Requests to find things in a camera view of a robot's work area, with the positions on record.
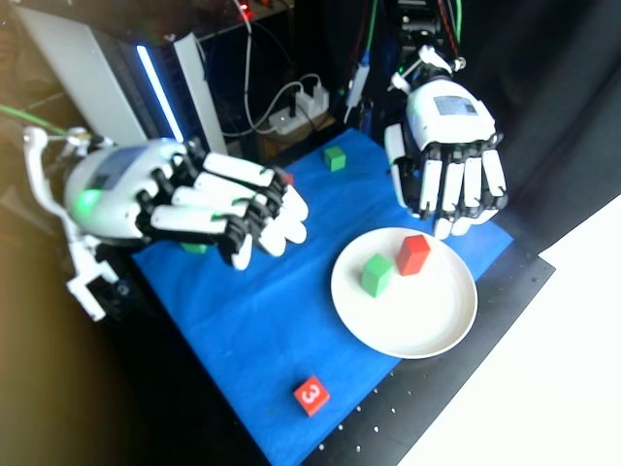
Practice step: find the blue cloth mat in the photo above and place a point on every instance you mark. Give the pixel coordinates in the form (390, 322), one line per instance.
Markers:
(262, 320)

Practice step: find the red cube with number three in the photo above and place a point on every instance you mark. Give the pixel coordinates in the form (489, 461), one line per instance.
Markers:
(311, 395)

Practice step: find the white and black computer tower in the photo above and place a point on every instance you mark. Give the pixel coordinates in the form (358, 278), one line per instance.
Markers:
(97, 82)

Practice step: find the brown cardboard box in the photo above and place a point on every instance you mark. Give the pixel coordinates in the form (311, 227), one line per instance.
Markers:
(301, 143)

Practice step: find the black curtain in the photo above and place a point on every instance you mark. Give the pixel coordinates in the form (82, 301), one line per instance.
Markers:
(558, 97)

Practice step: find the white power strip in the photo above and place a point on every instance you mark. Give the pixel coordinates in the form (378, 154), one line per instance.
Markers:
(313, 102)

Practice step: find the white dongle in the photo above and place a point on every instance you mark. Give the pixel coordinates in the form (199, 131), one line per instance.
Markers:
(356, 87)

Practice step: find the green cube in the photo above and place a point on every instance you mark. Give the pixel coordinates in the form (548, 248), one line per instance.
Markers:
(376, 276)
(335, 159)

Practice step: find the black perforated base board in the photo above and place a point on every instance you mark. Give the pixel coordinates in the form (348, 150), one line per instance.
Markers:
(436, 398)

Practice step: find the white round plate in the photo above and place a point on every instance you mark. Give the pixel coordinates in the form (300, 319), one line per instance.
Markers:
(417, 315)

